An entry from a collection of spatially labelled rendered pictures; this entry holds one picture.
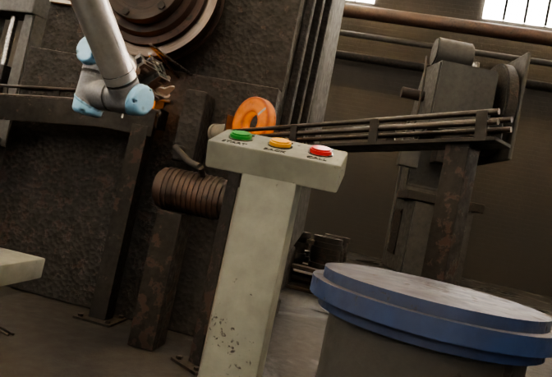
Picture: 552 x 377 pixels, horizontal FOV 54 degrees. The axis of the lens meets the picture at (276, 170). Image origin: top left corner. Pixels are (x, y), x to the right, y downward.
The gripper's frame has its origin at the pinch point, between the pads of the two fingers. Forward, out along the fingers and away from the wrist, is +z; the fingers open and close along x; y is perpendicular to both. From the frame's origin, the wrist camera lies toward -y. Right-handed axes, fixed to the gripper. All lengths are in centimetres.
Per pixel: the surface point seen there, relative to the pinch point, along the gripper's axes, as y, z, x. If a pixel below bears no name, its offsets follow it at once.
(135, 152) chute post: -22.3, 9.9, -4.7
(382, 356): 43, -66, -92
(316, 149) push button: 42, -42, -57
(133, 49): -7.5, 7.1, 26.9
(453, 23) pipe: 155, 553, 215
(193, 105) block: 1.6, 13.3, -0.5
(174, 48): 4.9, 10.6, 20.1
